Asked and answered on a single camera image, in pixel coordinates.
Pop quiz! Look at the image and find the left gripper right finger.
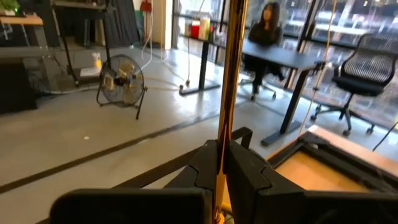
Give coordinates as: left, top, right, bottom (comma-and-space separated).
224, 139, 398, 224

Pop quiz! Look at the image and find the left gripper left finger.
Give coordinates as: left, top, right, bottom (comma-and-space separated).
49, 139, 223, 224

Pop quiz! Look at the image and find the gold candlestick holder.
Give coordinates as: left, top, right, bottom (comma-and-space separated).
213, 0, 249, 224

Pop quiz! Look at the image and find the black floor fan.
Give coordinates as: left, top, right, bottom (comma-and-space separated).
95, 54, 149, 121

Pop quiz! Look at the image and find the black mesh office chair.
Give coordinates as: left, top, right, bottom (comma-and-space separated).
310, 32, 398, 138

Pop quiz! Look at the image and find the dark office desk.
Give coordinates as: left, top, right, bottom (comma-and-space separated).
241, 39, 326, 147

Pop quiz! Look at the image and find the yellow spray bottle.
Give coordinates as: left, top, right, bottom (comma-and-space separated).
91, 52, 103, 69

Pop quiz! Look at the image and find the black bar table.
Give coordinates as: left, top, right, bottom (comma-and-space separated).
178, 30, 222, 96

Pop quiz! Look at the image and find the person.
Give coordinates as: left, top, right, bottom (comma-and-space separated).
242, 1, 285, 102

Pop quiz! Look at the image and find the red container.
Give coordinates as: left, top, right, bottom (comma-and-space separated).
190, 20, 201, 40

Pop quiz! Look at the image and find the black curtain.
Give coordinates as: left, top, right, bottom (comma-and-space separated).
104, 0, 141, 47

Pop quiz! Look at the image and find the black metal stand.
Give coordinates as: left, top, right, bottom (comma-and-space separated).
51, 0, 113, 88

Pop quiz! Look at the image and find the wooden desk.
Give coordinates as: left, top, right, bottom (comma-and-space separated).
0, 14, 44, 47

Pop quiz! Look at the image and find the green potted plant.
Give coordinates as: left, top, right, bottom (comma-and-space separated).
0, 0, 20, 16

